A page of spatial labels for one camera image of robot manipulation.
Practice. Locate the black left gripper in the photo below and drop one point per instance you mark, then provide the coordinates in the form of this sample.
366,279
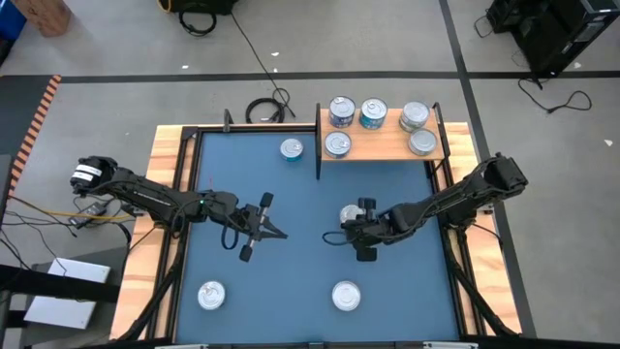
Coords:
252,223

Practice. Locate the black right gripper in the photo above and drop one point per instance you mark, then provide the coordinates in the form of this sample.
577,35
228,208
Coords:
382,225

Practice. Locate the silver pull-tab lid can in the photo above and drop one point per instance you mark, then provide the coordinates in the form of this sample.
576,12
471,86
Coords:
211,295
350,212

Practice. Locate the dark blue label tuna can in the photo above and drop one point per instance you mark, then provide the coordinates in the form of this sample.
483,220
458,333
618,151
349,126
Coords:
342,125
342,107
337,144

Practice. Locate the teal yellowfin tuna can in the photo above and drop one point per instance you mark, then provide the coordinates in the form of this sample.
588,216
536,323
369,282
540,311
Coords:
373,127
291,149
373,109

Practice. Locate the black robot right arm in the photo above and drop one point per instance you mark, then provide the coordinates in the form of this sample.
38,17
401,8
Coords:
460,199

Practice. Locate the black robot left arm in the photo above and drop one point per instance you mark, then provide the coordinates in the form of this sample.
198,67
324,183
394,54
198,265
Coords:
145,196

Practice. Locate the wooden shelf board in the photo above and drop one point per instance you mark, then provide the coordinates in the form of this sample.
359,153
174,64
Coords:
378,145

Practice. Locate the blue table mat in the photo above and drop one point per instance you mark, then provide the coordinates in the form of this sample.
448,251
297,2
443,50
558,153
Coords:
290,271

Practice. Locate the white edge plate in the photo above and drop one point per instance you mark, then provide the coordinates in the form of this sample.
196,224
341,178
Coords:
450,345
181,346

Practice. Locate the black power adapter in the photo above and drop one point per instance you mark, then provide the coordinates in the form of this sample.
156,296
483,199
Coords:
89,212

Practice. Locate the white flat box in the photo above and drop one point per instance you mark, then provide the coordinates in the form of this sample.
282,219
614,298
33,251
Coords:
63,310

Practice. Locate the black metal beam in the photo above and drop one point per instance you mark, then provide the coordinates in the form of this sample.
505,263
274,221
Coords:
48,286

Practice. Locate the black equipment base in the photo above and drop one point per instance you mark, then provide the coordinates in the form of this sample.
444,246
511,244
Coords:
203,5

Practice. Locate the black equipment cart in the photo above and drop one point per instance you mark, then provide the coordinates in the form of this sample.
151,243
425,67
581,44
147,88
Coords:
557,34

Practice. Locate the black hazard-striped floor mat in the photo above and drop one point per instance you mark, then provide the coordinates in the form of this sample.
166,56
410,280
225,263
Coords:
19,111

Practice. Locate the brown cardboard box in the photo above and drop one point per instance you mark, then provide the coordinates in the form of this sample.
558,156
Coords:
46,17

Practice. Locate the blue bin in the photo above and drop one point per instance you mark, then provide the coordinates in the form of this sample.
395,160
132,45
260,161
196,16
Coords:
9,22

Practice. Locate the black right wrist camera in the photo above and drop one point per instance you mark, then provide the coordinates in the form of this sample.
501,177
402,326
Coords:
351,231

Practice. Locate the black shelf left post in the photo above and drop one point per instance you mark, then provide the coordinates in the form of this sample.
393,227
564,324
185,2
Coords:
318,165

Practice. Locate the black table frame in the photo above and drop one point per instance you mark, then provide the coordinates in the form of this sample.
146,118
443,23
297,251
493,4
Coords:
257,129

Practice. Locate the short black post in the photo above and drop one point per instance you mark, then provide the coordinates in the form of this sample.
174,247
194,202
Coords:
226,121

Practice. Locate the black table-level camera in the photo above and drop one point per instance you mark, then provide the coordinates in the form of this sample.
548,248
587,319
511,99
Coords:
315,345

